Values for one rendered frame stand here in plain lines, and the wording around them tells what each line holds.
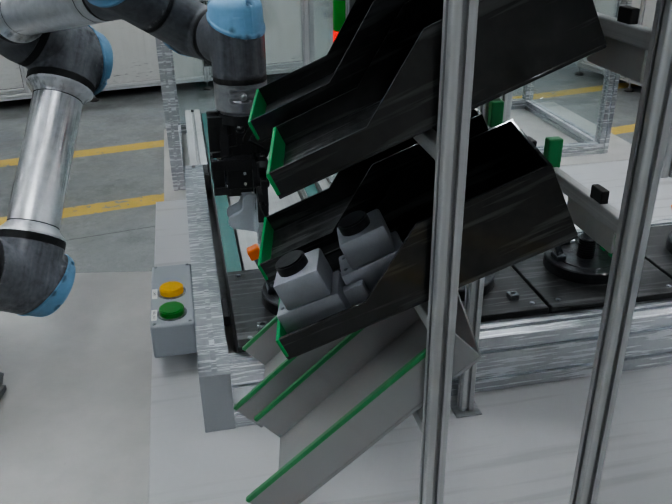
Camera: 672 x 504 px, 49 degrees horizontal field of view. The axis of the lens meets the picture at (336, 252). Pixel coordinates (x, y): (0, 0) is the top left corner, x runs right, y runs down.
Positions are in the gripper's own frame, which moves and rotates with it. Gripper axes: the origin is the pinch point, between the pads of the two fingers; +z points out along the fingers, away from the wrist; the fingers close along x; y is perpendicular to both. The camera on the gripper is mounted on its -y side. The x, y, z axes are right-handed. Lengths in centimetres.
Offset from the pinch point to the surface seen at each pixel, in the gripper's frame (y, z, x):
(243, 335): 4.9, 12.0, 9.2
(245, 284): 3.1, 12.0, -6.5
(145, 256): 37, 110, -220
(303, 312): 1.1, -13.5, 46.0
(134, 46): 48, 70, -528
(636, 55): -28, -36, 48
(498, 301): -36.4, 11.9, 8.4
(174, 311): 15.0, 11.8, 0.1
